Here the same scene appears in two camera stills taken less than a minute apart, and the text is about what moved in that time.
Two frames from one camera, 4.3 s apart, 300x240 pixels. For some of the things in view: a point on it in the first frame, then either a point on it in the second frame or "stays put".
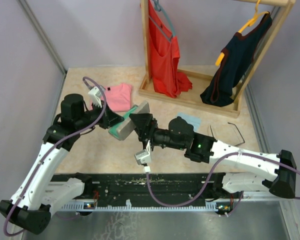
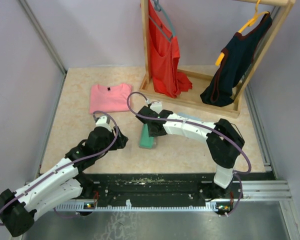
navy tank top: x=234 y=63 stays put
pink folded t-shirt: x=118 y=97 stays put
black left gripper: x=109 y=118 → x=120 y=142
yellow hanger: x=248 y=23 stays put
